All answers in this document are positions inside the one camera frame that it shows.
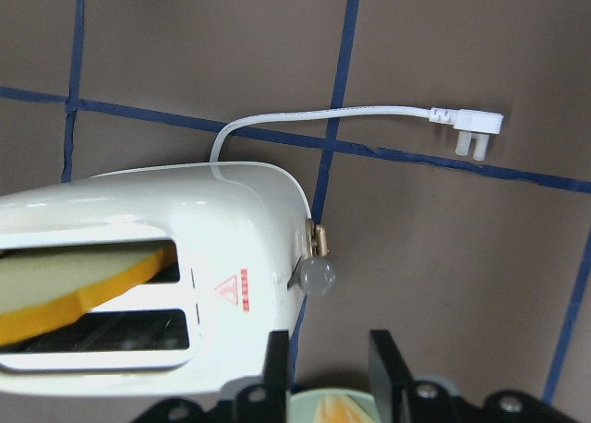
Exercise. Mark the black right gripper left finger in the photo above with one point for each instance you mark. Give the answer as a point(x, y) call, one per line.
point(266, 398)

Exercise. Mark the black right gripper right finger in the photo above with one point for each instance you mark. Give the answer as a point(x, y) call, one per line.
point(389, 377)

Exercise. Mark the mint green plate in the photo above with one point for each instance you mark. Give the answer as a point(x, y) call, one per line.
point(303, 405)

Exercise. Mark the bread slice in toaster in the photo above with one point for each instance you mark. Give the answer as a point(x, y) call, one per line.
point(45, 289)

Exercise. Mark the white toaster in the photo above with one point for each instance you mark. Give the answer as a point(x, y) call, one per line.
point(241, 231)

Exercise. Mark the grey toaster lever knob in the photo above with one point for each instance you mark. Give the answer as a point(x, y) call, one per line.
point(316, 276)

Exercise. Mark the triangular toasted bread slice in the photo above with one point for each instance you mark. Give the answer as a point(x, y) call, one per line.
point(340, 408)

